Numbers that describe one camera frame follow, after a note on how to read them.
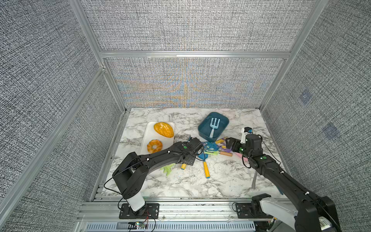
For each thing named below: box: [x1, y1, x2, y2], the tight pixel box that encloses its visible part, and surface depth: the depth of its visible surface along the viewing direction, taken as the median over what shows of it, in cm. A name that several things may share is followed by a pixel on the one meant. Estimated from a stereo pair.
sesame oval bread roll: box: [153, 121, 175, 138], surface depth 104 cm
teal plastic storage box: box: [197, 111, 230, 143], surface depth 110 cm
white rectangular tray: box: [139, 121, 175, 156], surface depth 104 cm
